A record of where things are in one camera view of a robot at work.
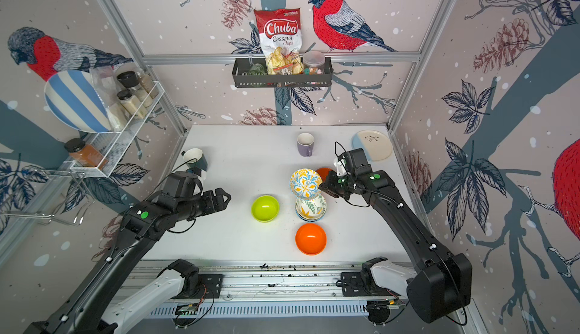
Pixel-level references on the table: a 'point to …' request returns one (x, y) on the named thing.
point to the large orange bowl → (310, 239)
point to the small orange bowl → (323, 171)
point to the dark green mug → (195, 158)
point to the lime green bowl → (265, 208)
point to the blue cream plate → (376, 145)
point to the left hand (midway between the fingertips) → (224, 194)
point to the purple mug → (305, 144)
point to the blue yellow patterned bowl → (304, 183)
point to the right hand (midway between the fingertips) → (318, 184)
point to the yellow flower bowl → (313, 208)
